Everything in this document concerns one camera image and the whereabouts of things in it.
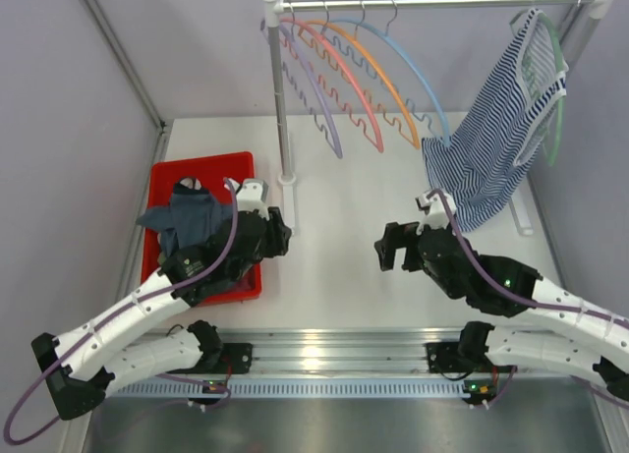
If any light blue hanger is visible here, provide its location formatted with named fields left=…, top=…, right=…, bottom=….
left=320, top=18, right=451, bottom=146

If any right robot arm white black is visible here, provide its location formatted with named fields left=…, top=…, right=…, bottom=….
left=374, top=222, right=628, bottom=404

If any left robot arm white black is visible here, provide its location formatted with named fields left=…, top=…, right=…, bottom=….
left=31, top=206, right=292, bottom=421

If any blue white striped tank top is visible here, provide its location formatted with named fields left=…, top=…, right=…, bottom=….
left=423, top=35, right=541, bottom=232

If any green hanger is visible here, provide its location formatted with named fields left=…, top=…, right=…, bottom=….
left=510, top=8, right=569, bottom=166

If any purple hanger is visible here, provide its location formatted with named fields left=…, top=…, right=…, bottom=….
left=259, top=19, right=343, bottom=159

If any orange hanger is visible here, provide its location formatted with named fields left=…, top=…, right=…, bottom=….
left=297, top=21, right=421, bottom=152

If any pink hanger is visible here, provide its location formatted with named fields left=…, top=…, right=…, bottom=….
left=280, top=17, right=384, bottom=153

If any white printed garment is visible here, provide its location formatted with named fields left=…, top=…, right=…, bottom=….
left=178, top=177, right=202, bottom=191

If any metal clothes rack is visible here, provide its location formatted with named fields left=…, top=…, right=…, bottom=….
left=261, top=0, right=614, bottom=227

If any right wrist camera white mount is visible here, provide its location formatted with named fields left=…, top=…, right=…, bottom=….
left=416, top=189, right=457, bottom=235

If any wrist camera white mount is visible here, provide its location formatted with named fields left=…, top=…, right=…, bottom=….
left=416, top=189, right=457, bottom=235
left=236, top=178, right=268, bottom=219

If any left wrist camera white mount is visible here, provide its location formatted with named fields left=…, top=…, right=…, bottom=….
left=236, top=178, right=268, bottom=219

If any aluminium mounting rail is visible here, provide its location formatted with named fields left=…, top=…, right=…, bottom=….
left=122, top=327, right=605, bottom=380

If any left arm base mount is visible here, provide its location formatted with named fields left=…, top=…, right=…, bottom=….
left=169, top=320, right=253, bottom=374

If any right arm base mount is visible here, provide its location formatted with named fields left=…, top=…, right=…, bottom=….
left=425, top=321, right=512, bottom=380

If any slotted cable duct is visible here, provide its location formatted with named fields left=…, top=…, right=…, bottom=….
left=105, top=377, right=497, bottom=399

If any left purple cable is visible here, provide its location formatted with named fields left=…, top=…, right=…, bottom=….
left=2, top=176, right=241, bottom=447

